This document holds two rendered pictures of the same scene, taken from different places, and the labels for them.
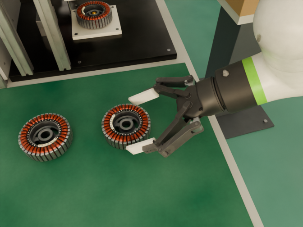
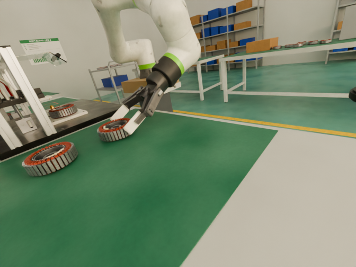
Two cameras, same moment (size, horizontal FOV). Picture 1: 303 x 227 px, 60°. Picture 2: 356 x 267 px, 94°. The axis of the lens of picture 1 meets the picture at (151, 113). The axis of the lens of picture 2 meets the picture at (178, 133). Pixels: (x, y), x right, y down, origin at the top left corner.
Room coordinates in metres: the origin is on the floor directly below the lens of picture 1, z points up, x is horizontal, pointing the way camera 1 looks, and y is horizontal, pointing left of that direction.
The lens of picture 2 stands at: (-0.18, 0.15, 0.95)
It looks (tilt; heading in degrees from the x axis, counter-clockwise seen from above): 26 degrees down; 329
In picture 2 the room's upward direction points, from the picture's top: 11 degrees counter-clockwise
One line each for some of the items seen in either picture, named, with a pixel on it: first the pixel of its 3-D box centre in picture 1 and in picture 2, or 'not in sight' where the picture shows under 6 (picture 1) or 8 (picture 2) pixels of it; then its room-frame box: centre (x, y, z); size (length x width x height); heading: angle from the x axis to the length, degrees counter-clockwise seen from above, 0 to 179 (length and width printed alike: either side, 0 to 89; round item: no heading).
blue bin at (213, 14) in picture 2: not in sight; (215, 14); (4.84, -5.36, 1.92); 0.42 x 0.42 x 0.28; 13
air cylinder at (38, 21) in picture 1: (47, 20); (25, 123); (0.72, 0.32, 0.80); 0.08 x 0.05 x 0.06; 12
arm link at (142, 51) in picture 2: not in sight; (142, 54); (1.03, -0.41, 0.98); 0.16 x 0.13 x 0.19; 72
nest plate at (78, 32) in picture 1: (95, 21); (65, 115); (0.75, 0.18, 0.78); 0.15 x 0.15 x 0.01; 12
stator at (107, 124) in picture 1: (126, 125); (116, 128); (0.35, 0.06, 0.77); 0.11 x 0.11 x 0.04
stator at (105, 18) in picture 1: (94, 14); (63, 110); (0.75, 0.18, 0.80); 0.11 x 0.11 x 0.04
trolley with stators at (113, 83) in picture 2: not in sight; (118, 87); (3.46, -0.84, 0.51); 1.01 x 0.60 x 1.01; 12
